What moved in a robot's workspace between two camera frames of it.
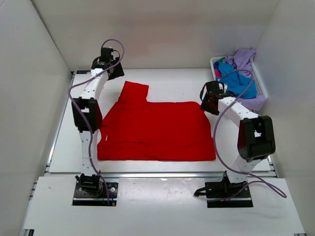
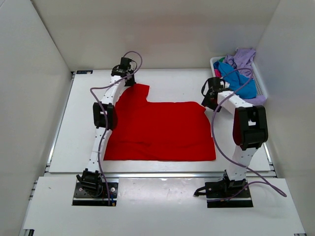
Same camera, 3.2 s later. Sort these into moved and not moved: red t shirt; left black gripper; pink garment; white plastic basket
Moved: left black gripper
Not moved: white plastic basket; pink garment; red t shirt
